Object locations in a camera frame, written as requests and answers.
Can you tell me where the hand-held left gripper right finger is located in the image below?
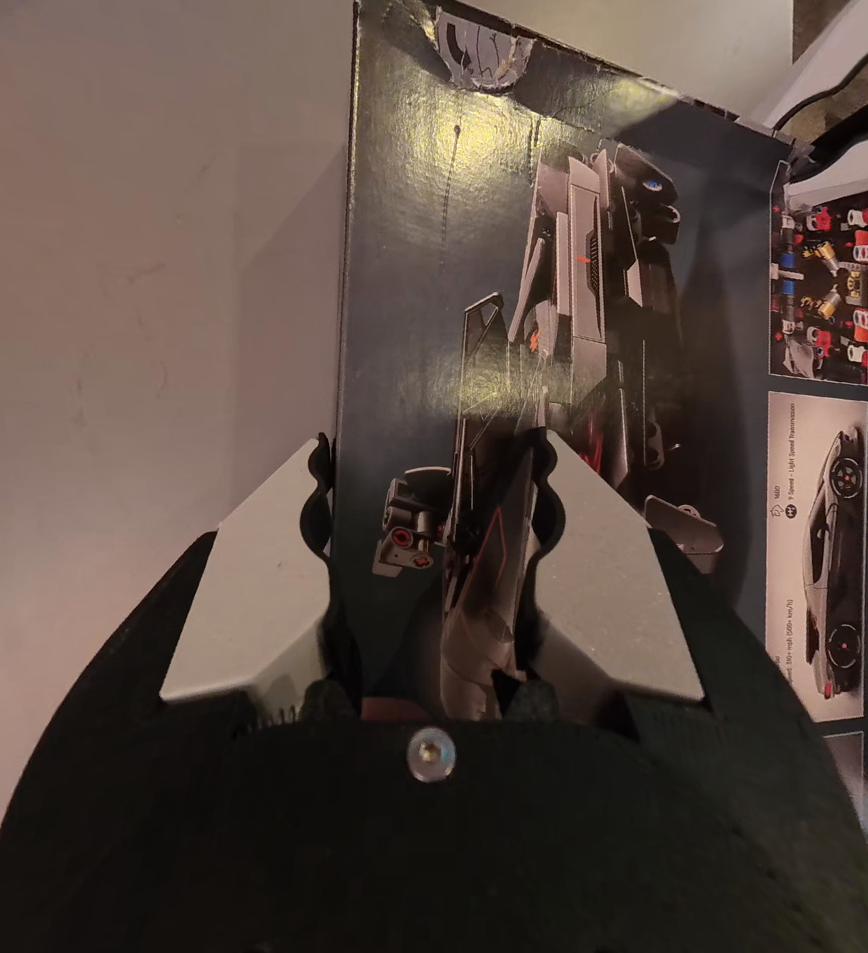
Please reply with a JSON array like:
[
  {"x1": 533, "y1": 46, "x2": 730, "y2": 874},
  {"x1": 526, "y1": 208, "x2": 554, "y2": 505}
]
[{"x1": 527, "y1": 432, "x2": 705, "y2": 720}]

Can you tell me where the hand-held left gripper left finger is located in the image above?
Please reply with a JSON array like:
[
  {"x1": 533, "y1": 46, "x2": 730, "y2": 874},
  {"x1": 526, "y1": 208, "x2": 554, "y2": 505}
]
[{"x1": 160, "y1": 433, "x2": 335, "y2": 710}]

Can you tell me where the dark lego set box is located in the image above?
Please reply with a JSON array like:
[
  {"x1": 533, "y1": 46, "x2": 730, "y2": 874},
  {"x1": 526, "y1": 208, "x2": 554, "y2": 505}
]
[{"x1": 327, "y1": 0, "x2": 868, "y2": 827}]

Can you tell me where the white monitor stand base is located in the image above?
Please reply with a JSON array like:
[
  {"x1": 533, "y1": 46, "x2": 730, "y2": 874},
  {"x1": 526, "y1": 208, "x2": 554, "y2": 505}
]
[{"x1": 750, "y1": 0, "x2": 868, "y2": 213}]

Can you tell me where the black cable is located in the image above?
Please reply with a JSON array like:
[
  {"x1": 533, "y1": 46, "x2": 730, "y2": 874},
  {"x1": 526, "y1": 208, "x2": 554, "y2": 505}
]
[{"x1": 780, "y1": 30, "x2": 868, "y2": 161}]

